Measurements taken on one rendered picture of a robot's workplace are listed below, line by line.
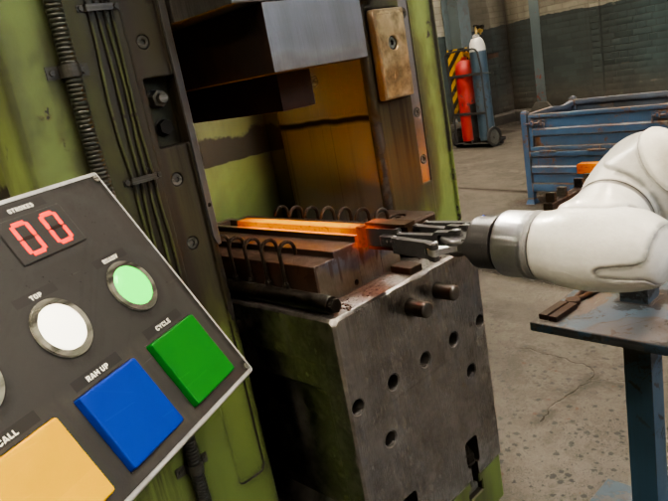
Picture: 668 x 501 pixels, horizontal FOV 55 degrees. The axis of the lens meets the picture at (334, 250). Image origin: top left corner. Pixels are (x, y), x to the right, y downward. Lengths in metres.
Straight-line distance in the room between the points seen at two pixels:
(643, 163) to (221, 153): 0.89
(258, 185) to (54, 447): 1.05
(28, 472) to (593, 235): 0.61
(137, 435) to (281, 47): 0.58
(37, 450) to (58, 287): 0.16
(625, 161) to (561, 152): 4.13
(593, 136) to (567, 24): 5.23
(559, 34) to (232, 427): 9.30
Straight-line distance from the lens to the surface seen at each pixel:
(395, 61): 1.31
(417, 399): 1.12
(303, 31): 0.98
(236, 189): 1.47
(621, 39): 9.59
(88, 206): 0.71
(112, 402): 0.59
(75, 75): 0.91
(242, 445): 1.14
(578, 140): 4.95
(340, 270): 1.01
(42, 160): 0.91
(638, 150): 0.89
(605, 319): 1.42
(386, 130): 1.30
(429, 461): 1.19
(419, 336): 1.09
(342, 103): 1.34
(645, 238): 0.78
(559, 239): 0.80
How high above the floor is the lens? 1.26
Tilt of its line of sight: 15 degrees down
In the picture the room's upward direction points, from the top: 11 degrees counter-clockwise
